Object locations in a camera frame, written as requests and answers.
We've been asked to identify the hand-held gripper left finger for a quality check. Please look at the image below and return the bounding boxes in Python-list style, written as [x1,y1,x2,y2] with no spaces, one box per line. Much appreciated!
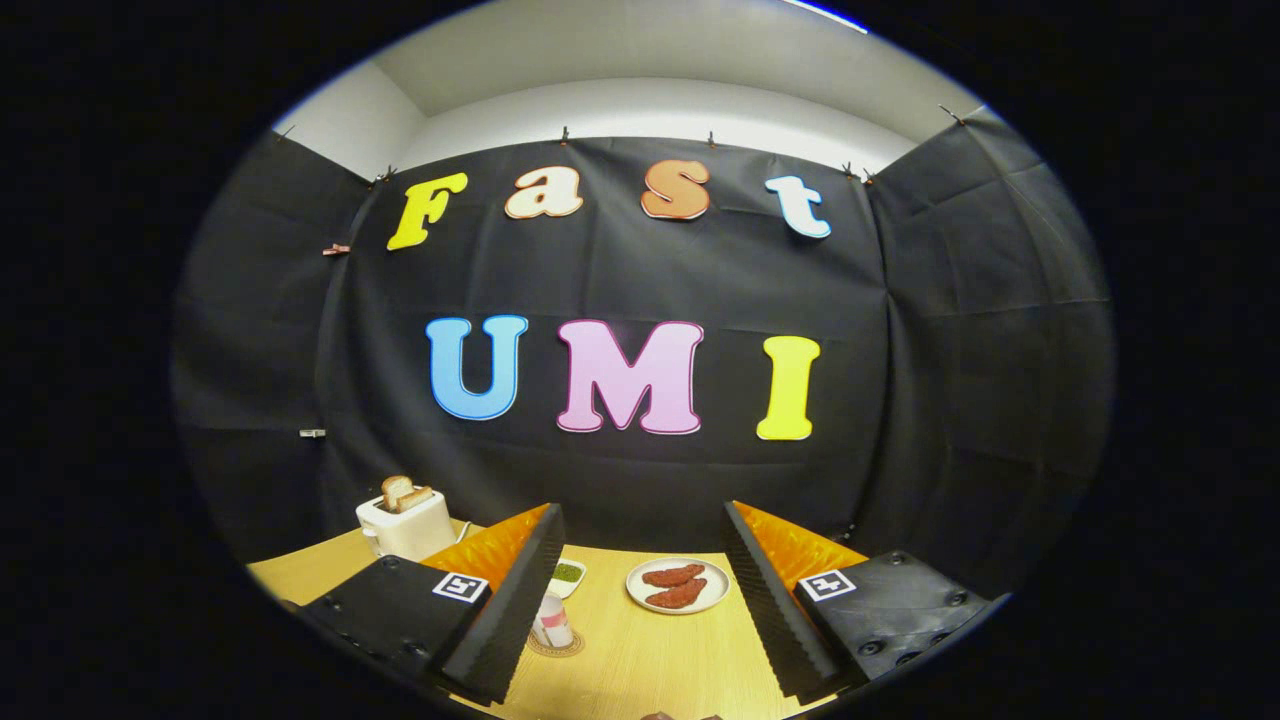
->
[295,502,566,706]

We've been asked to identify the black backdrop cloth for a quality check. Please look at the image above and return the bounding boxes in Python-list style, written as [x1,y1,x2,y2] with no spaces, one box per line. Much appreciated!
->
[170,105,1116,601]

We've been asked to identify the white round plate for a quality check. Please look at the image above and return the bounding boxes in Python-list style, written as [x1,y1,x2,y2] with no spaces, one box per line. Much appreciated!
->
[626,557,732,615]

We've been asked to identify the cream toaster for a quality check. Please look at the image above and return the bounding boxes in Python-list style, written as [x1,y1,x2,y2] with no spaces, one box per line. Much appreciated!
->
[356,488,457,562]

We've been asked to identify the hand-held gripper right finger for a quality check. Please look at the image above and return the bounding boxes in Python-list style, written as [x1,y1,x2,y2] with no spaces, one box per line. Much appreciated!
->
[722,500,1011,701]

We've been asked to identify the clear juice bottle red label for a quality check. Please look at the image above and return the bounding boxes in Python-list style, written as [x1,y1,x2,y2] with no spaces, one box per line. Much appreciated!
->
[530,592,576,649]

